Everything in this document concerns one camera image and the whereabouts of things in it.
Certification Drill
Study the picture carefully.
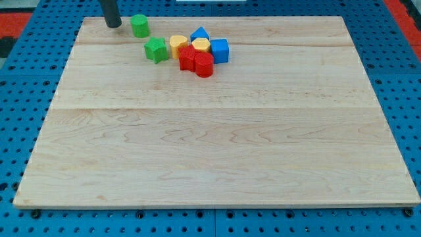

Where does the red cylinder block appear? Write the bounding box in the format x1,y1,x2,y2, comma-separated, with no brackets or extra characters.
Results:
194,52,214,78

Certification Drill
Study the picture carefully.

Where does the green star block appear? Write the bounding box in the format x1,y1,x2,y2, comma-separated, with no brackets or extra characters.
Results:
144,37,168,64

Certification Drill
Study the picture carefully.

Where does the red moon block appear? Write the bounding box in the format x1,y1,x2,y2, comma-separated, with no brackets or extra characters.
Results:
178,45,197,72

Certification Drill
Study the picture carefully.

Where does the blue cube block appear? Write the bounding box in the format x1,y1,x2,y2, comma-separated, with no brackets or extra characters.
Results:
210,39,230,64

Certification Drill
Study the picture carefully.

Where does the green cylinder block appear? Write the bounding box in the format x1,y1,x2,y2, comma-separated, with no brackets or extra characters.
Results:
130,14,150,38

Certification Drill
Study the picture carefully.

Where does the blue triangle block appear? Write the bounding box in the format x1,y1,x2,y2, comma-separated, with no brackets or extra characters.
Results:
190,26,210,42

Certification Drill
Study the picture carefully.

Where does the light wooden board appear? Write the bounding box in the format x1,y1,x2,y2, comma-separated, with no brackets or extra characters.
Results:
13,16,420,210

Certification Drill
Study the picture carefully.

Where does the yellow heart block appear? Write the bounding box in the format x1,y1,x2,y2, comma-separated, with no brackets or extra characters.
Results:
169,35,188,59

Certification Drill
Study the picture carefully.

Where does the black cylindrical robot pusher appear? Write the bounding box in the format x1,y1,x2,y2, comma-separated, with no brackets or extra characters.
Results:
99,0,122,28

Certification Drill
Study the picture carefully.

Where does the yellow hexagon block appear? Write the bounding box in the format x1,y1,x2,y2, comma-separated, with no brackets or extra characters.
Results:
191,38,211,53

